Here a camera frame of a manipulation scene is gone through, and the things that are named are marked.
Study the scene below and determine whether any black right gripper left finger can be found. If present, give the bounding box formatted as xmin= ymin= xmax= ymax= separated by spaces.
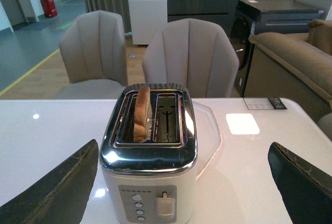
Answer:
xmin=1 ymin=139 xmax=99 ymax=223

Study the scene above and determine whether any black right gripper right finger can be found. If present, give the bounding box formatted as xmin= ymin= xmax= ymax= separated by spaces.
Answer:
xmin=268 ymin=142 xmax=331 ymax=223

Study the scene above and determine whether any white chrome toaster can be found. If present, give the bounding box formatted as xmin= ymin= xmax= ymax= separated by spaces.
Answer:
xmin=100 ymin=83 xmax=198 ymax=223

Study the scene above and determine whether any slice of toast bread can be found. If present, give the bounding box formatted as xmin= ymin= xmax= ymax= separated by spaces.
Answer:
xmin=133 ymin=86 xmax=152 ymax=143

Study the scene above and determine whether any black white label card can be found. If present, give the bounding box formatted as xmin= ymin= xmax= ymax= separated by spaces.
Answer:
xmin=243 ymin=97 xmax=287 ymax=110

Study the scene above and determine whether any tan sofa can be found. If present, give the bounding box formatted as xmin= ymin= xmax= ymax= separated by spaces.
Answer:
xmin=244 ymin=19 xmax=331 ymax=122

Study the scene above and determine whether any beige chair on left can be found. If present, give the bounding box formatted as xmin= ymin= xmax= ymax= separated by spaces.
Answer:
xmin=55 ymin=10 xmax=128 ymax=100

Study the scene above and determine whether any black appliance box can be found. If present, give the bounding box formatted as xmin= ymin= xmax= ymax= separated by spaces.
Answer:
xmin=230 ymin=0 xmax=325 ymax=97

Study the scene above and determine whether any white cabinet column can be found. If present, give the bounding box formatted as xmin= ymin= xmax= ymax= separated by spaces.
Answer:
xmin=128 ymin=0 xmax=168 ymax=45

